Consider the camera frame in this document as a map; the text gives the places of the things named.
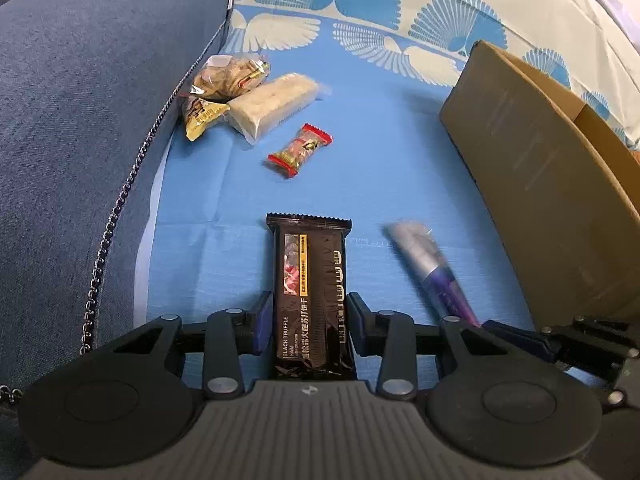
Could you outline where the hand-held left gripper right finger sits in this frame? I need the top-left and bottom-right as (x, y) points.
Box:
(346, 291), (521, 397)

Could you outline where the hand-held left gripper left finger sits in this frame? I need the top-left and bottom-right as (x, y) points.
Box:
(97, 290), (275, 397)

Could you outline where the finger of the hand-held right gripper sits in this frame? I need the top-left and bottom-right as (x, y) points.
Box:
(481, 314), (638, 378)

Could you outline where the black snack packet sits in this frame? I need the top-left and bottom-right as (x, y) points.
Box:
(265, 212), (357, 381)

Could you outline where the purple snack packet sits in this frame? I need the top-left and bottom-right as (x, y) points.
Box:
(384, 220), (483, 328)

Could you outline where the brown cardboard box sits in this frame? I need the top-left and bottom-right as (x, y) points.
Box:
(439, 40), (640, 333)

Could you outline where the red candy wrapper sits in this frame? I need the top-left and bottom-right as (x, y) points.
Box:
(267, 122), (334, 178)

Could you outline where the yellow snack packet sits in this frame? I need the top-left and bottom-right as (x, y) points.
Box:
(181, 95), (231, 142)

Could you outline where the white rice bar packet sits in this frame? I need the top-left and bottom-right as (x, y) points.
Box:
(227, 72), (332, 147)

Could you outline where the clear bag of brown pastries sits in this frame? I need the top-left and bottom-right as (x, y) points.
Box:
(189, 52), (271, 101)

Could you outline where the blue fan-print bed sheet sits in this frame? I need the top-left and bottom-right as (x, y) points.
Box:
(135, 0), (640, 361)

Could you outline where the blue denim cushion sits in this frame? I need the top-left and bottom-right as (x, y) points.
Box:
(0, 0), (238, 461)

